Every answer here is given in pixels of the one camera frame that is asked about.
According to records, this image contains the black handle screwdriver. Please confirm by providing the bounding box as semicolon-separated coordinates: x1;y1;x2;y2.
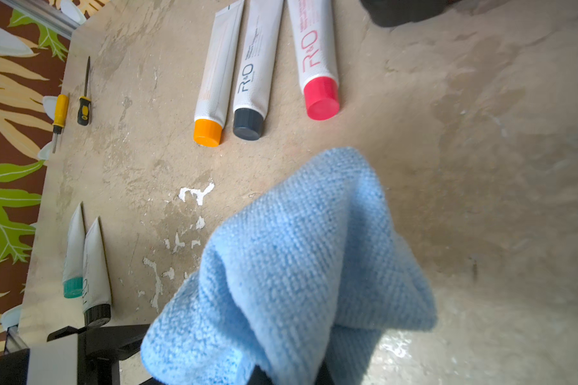
77;57;92;126

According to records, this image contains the green cap toothpaste tube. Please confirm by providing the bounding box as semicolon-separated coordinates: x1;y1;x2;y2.
62;203;86;298

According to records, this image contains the black cap toothpaste tube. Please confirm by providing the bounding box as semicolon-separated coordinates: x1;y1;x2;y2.
82;217;112;328

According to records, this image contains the blue microfiber cloth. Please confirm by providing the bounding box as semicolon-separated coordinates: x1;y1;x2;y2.
141;148;438;384

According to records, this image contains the pink cap toothpaste tube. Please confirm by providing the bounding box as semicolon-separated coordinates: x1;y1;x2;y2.
287;0;340;121

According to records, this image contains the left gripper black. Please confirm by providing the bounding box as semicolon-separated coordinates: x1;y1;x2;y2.
0;324;149;384

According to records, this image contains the dark cap toothpaste tube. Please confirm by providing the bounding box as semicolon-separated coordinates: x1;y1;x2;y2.
233;0;284;141

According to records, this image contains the black plastic tool case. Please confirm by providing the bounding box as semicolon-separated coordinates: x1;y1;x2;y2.
360;0;455;28

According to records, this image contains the orange cap toothpaste tube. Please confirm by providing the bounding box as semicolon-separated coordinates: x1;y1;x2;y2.
194;1;244;148

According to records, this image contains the yellow handle screwdriver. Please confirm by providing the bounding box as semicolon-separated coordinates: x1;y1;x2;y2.
52;94;69;153

